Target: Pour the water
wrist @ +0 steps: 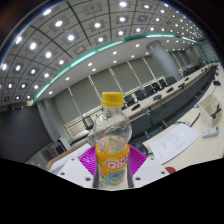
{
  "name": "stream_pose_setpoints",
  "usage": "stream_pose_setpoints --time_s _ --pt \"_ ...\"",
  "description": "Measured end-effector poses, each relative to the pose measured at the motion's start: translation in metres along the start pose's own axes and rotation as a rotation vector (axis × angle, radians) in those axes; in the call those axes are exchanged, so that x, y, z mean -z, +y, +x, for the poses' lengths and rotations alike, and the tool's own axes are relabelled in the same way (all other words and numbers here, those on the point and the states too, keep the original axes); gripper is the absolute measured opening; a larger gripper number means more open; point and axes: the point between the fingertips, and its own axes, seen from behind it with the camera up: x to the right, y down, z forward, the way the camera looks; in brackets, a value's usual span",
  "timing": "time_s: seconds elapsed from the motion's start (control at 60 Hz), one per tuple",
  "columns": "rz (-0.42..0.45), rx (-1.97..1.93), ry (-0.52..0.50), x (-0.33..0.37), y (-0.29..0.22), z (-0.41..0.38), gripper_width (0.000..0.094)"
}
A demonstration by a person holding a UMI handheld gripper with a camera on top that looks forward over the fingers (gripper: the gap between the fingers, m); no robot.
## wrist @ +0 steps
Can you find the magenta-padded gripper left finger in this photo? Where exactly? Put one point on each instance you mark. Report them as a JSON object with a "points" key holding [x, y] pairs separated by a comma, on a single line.
{"points": [[73, 171]]}

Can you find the long curved conference desk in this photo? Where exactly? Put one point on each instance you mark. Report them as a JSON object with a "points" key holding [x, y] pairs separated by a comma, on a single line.
{"points": [[166, 96]]}

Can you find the ceiling lights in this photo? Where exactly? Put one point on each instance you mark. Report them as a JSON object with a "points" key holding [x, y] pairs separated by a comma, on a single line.
{"points": [[70, 37]]}

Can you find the white power strip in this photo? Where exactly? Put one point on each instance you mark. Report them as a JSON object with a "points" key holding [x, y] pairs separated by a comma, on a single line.
{"points": [[210, 132]]}

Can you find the black office chairs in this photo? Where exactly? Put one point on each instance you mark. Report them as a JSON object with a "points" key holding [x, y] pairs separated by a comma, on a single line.
{"points": [[148, 90]]}

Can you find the black desk microphones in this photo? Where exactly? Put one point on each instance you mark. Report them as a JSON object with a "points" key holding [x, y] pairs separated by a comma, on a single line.
{"points": [[157, 97]]}

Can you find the white printed paper sheet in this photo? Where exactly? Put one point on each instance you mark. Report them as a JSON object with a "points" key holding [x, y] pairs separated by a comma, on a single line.
{"points": [[173, 141]]}

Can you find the flat round red coaster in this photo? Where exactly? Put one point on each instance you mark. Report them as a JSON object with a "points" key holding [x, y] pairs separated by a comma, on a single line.
{"points": [[170, 170]]}

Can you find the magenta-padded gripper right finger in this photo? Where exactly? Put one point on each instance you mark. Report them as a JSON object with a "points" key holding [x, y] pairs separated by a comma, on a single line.
{"points": [[151, 170]]}

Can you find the yellow-capped orange-label drink bottle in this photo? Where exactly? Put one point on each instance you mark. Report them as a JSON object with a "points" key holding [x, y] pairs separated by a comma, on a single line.
{"points": [[111, 166]]}

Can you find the small open white box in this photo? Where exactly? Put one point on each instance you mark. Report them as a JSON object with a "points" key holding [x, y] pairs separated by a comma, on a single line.
{"points": [[208, 111]]}

